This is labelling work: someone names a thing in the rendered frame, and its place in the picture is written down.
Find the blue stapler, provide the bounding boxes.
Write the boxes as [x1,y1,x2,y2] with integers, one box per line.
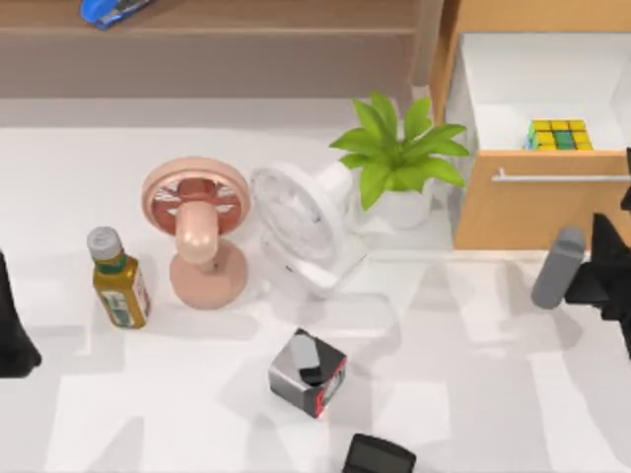
[80,0,150,32]

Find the black calculator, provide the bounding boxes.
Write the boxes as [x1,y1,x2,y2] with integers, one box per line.
[341,433,418,473]

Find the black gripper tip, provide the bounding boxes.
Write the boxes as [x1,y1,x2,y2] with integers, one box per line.
[0,249,43,380]

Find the pale wooden drawer front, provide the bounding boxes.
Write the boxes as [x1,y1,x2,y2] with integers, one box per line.
[452,149,631,251]

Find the wooden open shelf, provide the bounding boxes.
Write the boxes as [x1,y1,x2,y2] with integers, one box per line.
[0,0,446,101]

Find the pink desk fan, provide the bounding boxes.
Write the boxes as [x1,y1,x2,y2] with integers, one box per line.
[140,154,252,312]

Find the colourful puzzle cube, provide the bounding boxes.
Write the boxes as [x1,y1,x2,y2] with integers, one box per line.
[522,118,596,152]

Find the white desk fan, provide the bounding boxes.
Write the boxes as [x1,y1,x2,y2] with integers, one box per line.
[247,159,372,303]

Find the long metal drawer handle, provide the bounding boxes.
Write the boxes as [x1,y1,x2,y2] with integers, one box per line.
[491,167,631,184]

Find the green plant in white pot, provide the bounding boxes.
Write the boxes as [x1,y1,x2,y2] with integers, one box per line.
[328,90,470,231]

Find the yellow bottle with grey cap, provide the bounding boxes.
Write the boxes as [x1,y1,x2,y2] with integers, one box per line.
[86,226,153,331]

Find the pale grey rounded box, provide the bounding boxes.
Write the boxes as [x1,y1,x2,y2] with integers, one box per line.
[530,226,589,312]

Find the silver and black tissue box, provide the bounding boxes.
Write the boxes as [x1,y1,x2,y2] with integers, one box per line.
[266,328,349,422]

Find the wooden cabinet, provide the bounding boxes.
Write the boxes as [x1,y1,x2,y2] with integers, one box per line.
[427,0,631,130]

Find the drawer with white inside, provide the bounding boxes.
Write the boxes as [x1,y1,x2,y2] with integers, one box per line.
[442,31,631,153]

